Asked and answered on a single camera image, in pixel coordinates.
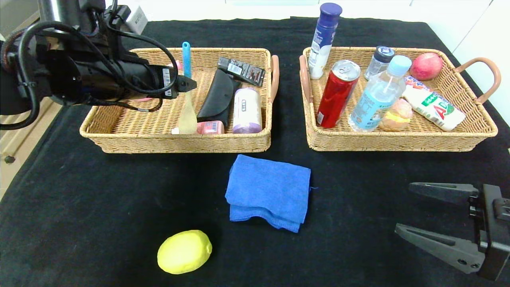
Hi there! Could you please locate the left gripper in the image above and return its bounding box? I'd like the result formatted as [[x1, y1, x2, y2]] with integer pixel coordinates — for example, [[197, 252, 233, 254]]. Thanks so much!
[[120, 60, 197, 100]]

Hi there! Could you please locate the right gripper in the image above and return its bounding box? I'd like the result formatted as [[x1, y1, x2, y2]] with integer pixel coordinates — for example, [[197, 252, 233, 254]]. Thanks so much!
[[394, 182, 510, 281]]

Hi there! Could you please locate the cream spoon teal handle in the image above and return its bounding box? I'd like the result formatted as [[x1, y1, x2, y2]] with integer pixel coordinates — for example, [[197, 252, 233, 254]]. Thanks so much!
[[178, 42, 198, 135]]

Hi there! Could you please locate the pink lotion bottle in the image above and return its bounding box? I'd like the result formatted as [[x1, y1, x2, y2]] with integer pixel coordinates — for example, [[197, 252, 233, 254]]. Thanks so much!
[[171, 121, 226, 135]]

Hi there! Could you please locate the blue towel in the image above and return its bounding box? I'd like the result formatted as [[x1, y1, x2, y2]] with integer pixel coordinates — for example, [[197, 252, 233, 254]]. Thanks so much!
[[225, 155, 312, 234]]

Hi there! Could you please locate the water bottle blue cap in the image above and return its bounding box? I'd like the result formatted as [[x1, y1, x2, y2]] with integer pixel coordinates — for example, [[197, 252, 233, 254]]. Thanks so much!
[[349, 55, 412, 132]]

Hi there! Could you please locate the red soda can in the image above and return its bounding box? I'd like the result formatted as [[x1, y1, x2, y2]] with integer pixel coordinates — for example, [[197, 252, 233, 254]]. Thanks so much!
[[316, 60, 361, 129]]

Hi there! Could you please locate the yellow lemon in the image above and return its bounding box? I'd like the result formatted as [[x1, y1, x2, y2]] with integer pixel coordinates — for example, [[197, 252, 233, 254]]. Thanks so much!
[[157, 230, 213, 275]]

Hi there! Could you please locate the wicker basket holding household items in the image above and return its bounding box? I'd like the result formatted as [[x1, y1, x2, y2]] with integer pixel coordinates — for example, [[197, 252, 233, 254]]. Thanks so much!
[[79, 48, 280, 154]]

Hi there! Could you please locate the wicker basket holding food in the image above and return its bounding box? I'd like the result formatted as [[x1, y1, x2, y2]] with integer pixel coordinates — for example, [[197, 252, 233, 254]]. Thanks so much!
[[299, 47, 501, 153]]

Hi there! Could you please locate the black glasses case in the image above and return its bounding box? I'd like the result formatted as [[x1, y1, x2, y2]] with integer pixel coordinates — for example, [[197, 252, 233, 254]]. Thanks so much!
[[197, 70, 243, 128]]

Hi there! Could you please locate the black barcode packet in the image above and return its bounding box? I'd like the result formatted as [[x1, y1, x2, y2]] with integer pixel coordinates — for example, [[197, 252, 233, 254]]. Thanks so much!
[[218, 57, 266, 88]]

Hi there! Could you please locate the purple bin bag roll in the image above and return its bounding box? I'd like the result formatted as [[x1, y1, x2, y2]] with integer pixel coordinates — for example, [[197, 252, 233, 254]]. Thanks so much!
[[232, 88, 263, 134]]

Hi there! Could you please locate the bread bun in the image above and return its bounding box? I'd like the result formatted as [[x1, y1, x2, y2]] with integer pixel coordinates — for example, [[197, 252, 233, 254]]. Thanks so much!
[[378, 99, 413, 132]]

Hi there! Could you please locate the white AD milk bottle pack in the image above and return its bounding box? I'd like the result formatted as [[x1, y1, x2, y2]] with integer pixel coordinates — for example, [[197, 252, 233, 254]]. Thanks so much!
[[402, 85, 466, 132]]

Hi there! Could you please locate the tall white bottle purple cap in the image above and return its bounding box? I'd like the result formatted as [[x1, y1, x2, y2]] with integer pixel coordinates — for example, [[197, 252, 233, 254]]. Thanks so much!
[[308, 3, 343, 80]]

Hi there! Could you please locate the colourful snack packet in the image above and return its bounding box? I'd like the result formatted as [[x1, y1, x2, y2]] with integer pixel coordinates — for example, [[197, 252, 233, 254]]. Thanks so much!
[[402, 76, 431, 92]]

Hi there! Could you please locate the black table cloth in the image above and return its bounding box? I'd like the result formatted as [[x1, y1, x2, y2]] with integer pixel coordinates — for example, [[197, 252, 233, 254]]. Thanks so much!
[[0, 17, 510, 287]]

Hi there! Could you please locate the red apple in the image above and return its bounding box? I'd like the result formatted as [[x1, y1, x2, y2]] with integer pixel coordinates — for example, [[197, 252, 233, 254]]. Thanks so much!
[[410, 53, 443, 81]]

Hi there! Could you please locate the small clear bottle dark cap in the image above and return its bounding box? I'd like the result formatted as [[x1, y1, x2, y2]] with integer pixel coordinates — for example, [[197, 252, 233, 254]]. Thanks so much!
[[363, 46, 395, 81]]

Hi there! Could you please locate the wooden rolling rack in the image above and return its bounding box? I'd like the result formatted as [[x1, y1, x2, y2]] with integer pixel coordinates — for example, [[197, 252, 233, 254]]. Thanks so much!
[[0, 100, 60, 165]]

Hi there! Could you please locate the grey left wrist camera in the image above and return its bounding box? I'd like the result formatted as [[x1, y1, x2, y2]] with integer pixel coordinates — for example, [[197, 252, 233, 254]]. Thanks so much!
[[120, 5, 149, 35]]

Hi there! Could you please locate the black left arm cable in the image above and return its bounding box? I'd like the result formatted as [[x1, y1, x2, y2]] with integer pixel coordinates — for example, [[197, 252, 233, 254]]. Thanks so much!
[[0, 0, 180, 132]]

